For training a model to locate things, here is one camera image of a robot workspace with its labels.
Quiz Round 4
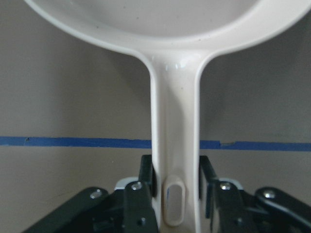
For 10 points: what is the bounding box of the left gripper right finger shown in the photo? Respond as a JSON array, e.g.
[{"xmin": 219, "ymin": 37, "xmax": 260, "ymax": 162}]
[{"xmin": 199, "ymin": 155, "xmax": 311, "ymax": 233}]

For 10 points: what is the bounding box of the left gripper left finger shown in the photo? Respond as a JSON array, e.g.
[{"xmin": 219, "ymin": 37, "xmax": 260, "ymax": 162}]
[{"xmin": 26, "ymin": 155, "xmax": 158, "ymax": 233}]

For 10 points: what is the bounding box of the beige plastic dustpan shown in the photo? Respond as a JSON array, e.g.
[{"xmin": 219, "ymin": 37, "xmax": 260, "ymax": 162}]
[{"xmin": 27, "ymin": 0, "xmax": 311, "ymax": 233}]

